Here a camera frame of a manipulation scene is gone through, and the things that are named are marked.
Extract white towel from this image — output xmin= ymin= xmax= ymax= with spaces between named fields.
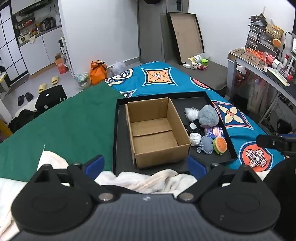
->
xmin=0 ymin=150 xmax=200 ymax=241

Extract brown cardboard box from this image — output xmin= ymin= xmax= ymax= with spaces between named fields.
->
xmin=125 ymin=97 xmax=191 ymax=169

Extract grey drawer organizer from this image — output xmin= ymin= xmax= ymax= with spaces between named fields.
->
xmin=245 ymin=25 xmax=278 ymax=56

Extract orange bag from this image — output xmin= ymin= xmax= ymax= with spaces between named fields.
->
xmin=89 ymin=60 xmax=107 ymax=85

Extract black stool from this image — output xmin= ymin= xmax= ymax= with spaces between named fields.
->
xmin=35 ymin=85 xmax=67 ymax=114

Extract small blue knitted plush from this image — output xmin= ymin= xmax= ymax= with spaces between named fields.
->
xmin=197 ymin=135 xmax=214 ymax=155

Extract small white item black strap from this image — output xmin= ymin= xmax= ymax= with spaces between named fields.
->
xmin=186 ymin=122 xmax=200 ymax=133

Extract yellow slippers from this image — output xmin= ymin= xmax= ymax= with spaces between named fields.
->
xmin=38 ymin=75 xmax=60 ymax=94

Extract white kitchen cabinet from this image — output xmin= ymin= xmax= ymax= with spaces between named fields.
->
xmin=19 ymin=27 xmax=62 ymax=75

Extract desk with clutter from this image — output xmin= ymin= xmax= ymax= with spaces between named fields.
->
xmin=226 ymin=48 xmax=295 ymax=135

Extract blue patterned blanket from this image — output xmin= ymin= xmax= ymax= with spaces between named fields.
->
xmin=105 ymin=61 xmax=285 ymax=172

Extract green lidded jar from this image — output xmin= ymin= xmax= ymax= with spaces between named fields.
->
xmin=201 ymin=59 xmax=208 ymax=66

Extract purple tissue pack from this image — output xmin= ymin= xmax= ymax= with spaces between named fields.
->
xmin=204 ymin=126 xmax=225 ymax=139

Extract orange cardboard box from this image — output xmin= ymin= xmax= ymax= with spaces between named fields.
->
xmin=55 ymin=54 xmax=67 ymax=74

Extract green cloth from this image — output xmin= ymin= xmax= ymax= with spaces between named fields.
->
xmin=1 ymin=83 xmax=124 ymax=181

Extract grey door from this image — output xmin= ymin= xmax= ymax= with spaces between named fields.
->
xmin=137 ymin=0 xmax=189 ymax=63

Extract leaning black tray lid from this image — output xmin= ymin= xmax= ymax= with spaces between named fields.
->
xmin=166 ymin=12 xmax=205 ymax=65

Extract white fluff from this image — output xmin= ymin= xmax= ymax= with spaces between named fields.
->
xmin=184 ymin=108 xmax=199 ymax=121

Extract grey bench mattress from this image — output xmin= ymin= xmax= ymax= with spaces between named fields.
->
xmin=166 ymin=60 xmax=227 ymax=91

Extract burger plush toy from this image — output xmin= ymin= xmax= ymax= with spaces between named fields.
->
xmin=213 ymin=137 xmax=228 ymax=155

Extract white plastic bag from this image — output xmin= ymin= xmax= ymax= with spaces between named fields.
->
xmin=112 ymin=62 xmax=126 ymax=75

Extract fluffy grey-blue plush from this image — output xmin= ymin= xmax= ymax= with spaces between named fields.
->
xmin=198 ymin=105 xmax=219 ymax=128

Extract black shallow tray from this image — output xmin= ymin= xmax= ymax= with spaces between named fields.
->
xmin=112 ymin=91 xmax=238 ymax=176

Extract black slippers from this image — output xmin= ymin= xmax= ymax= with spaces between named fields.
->
xmin=17 ymin=92 xmax=34 ymax=106

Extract white soft item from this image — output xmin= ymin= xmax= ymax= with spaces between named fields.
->
xmin=189 ymin=132 xmax=202 ymax=146

